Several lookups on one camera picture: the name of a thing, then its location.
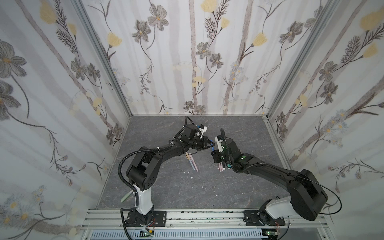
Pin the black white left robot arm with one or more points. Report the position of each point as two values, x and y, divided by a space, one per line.
139 170

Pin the lilac pen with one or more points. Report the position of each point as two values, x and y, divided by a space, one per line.
193 163

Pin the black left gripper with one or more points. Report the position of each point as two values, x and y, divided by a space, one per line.
204 143

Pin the aluminium front rail frame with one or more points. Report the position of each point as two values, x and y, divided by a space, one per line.
107 224

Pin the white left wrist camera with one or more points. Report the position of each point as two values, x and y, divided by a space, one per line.
201 130

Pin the white slotted cable duct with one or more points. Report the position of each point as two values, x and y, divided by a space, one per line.
199 234

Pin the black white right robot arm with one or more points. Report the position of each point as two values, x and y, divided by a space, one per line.
306 196

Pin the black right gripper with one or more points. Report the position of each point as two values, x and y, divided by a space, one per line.
219 154

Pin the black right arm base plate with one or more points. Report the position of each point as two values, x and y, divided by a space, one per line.
252 217

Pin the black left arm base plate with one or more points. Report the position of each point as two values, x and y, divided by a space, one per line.
156 218

